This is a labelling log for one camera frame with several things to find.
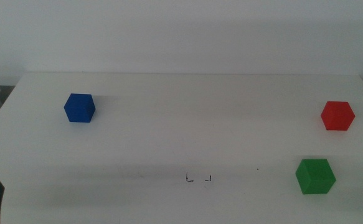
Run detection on blue cube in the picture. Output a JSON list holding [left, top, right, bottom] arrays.
[[64, 93, 97, 123]]

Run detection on green cube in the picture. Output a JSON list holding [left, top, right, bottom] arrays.
[[295, 158, 337, 195]]

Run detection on red cube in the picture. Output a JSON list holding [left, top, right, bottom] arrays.
[[320, 101, 356, 131]]

